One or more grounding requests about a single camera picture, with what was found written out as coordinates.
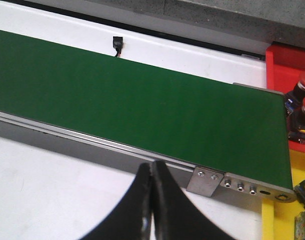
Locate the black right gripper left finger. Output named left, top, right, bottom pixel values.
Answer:
left=82, top=163, right=152, bottom=240

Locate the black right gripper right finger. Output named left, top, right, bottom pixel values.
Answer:
left=151, top=160, right=233, bottom=240

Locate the red mushroom push button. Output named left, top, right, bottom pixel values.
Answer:
left=284, top=71, right=305, bottom=116
left=288, top=97, right=305, bottom=144

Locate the green conveyor belt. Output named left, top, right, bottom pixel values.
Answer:
left=0, top=30, right=292, bottom=189

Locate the yellow plastic tray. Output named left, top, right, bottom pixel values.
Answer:
left=260, top=148, right=305, bottom=240

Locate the red object at edge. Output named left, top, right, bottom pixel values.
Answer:
left=264, top=43, right=305, bottom=153

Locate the grey stone slab shelf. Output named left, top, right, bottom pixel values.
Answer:
left=24, top=0, right=305, bottom=53

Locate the aluminium conveyor side rail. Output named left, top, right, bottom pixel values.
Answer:
left=0, top=111, right=297, bottom=203

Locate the black connector with cable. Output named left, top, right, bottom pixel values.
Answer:
left=112, top=36, right=124, bottom=58

